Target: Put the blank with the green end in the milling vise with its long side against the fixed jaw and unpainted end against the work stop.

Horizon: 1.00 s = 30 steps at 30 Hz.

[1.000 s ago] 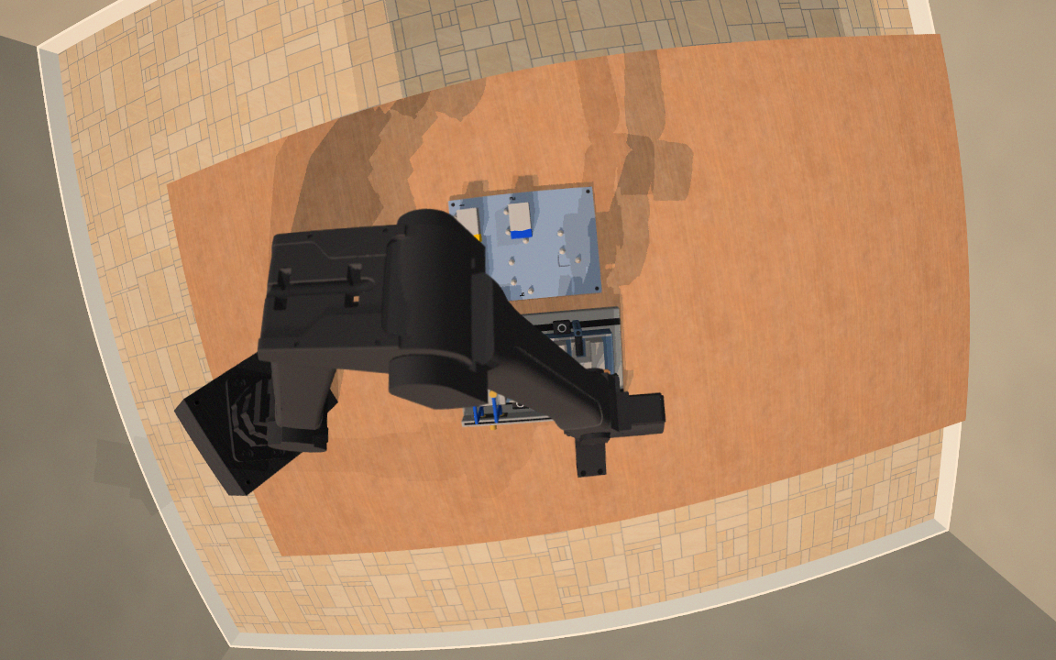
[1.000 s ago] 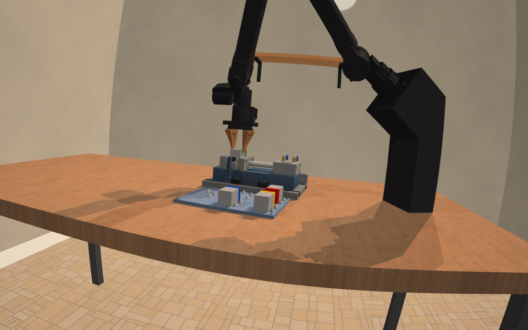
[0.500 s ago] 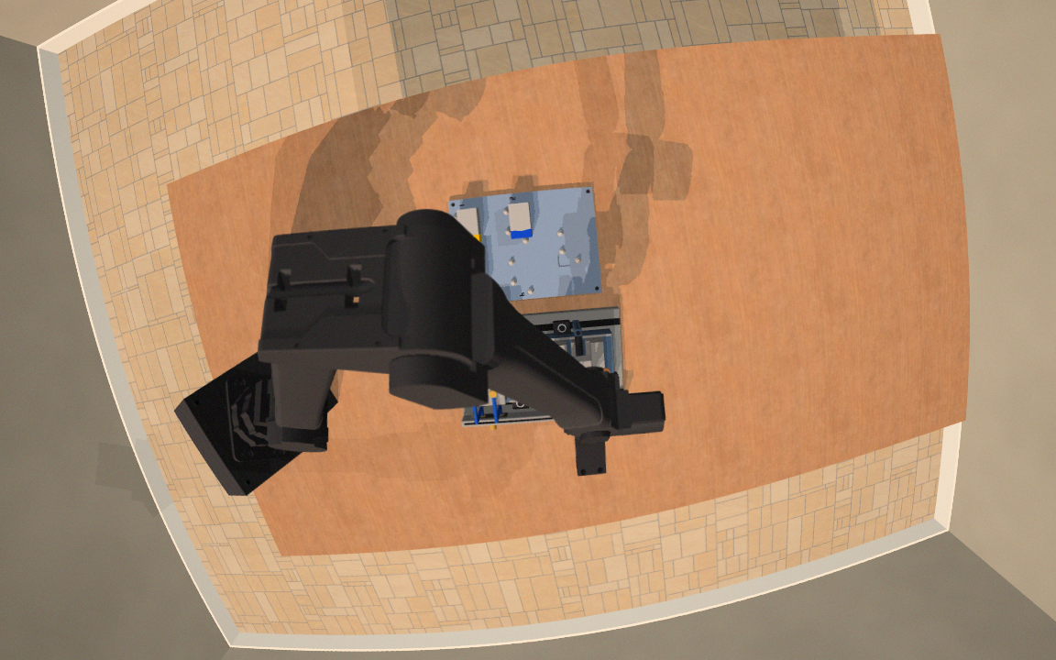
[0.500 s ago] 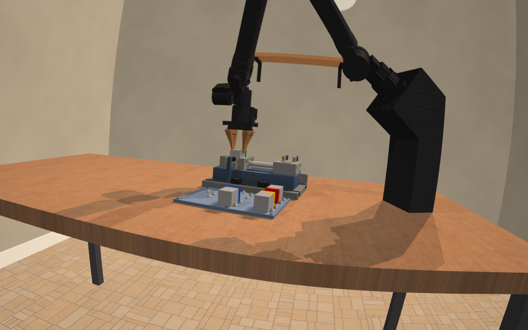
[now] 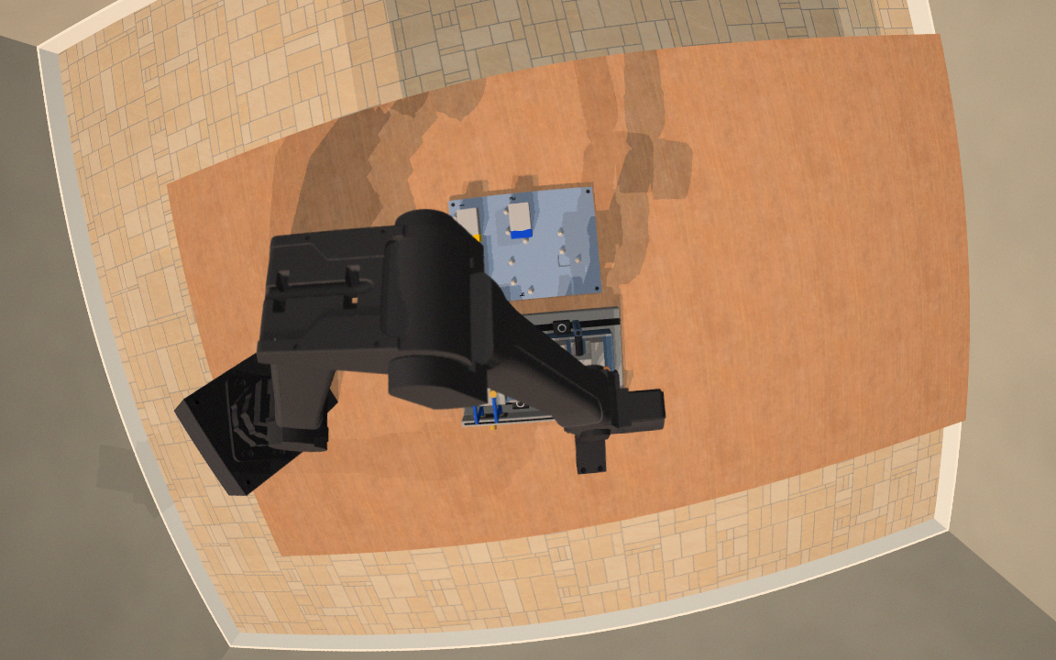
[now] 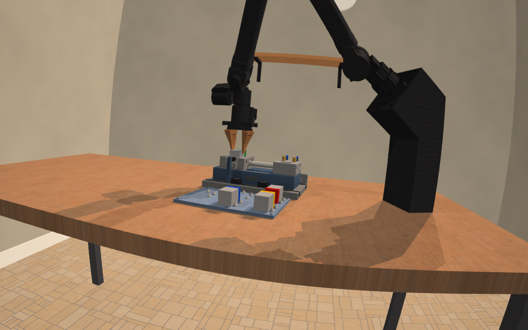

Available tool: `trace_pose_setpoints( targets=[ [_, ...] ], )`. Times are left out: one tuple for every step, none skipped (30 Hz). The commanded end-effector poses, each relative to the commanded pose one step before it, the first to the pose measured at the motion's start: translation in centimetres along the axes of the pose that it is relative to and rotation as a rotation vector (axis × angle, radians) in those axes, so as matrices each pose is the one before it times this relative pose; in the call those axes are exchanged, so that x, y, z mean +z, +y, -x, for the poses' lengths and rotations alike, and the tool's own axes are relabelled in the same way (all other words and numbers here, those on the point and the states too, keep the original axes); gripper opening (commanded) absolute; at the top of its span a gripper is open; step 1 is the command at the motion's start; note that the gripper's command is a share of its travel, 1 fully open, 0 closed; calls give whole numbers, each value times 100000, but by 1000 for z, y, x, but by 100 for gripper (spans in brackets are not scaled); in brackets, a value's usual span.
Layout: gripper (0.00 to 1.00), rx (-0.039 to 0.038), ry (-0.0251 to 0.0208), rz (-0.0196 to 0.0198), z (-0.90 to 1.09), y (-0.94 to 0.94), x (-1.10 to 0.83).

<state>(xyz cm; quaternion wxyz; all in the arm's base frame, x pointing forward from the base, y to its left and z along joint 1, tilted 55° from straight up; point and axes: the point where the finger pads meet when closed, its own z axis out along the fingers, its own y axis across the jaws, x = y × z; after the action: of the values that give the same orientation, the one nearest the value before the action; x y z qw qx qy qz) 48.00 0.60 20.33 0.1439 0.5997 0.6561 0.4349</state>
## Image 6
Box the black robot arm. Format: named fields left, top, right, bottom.
left=211, top=0, right=407, bottom=107

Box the white block with yellow end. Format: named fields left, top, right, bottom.
left=253, top=191, right=275, bottom=212

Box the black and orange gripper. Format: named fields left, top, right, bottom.
left=222, top=105, right=258, bottom=153

